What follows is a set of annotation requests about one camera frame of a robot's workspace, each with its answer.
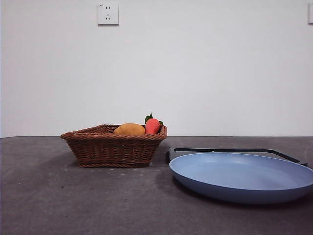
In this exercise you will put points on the white wall power socket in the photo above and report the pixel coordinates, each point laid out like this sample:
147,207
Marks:
108,14

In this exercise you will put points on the brown wicker basket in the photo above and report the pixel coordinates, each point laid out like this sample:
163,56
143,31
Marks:
110,151

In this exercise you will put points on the light blue round plate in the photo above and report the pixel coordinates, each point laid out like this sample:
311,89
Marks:
232,176

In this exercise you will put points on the white wall switch plate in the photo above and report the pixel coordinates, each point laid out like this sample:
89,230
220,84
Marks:
310,13

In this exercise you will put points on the black rectangular tray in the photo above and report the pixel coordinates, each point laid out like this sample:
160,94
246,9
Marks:
172,153

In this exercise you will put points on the orange-red toy carrot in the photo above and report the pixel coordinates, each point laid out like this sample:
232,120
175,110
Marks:
152,126

